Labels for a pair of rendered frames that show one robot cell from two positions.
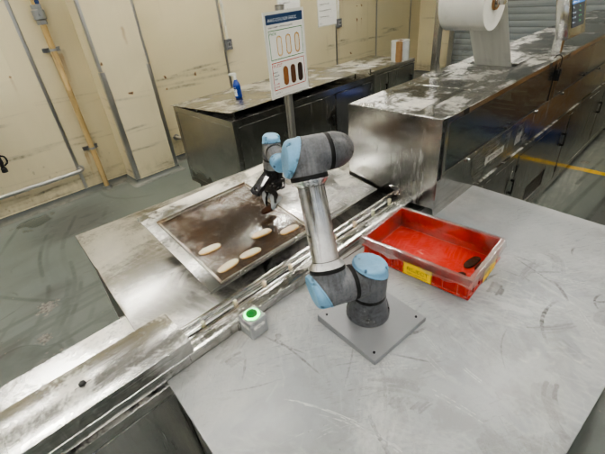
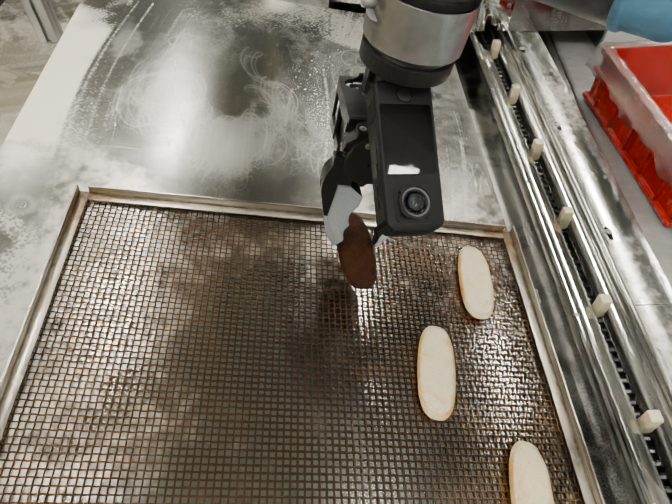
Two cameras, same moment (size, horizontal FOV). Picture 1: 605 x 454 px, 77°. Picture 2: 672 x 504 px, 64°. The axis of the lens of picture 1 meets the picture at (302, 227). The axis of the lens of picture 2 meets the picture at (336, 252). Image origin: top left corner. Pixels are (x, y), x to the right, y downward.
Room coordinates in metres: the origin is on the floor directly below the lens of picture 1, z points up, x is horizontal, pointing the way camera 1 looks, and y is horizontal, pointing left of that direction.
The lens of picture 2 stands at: (1.36, 0.43, 1.38)
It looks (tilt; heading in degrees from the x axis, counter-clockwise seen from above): 51 degrees down; 309
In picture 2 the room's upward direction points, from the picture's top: straight up
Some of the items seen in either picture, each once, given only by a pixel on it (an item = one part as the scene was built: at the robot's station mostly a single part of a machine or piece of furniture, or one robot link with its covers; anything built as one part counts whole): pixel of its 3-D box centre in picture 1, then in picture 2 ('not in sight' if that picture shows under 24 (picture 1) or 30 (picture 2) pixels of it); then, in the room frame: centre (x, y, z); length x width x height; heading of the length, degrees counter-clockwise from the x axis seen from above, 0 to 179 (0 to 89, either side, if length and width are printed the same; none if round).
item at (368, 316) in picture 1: (367, 301); not in sight; (0.96, -0.20, 0.90); 0.15 x 0.15 x 0.10
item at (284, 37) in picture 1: (287, 53); not in sight; (2.42, -0.01, 1.50); 0.33 x 0.01 x 0.45; 136
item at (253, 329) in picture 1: (253, 325); not in sight; (0.96, 0.20, 0.84); 0.08 x 0.08 x 0.11; 41
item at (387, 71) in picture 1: (365, 94); not in sight; (5.74, -1.11, 0.40); 1.30 x 0.85 x 0.80; 131
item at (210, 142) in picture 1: (284, 130); not in sight; (4.08, 0.10, 0.51); 1.93 x 1.05 x 1.02; 131
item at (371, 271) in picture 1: (367, 276); not in sight; (0.96, -0.20, 1.01); 0.13 x 0.12 x 0.14; 106
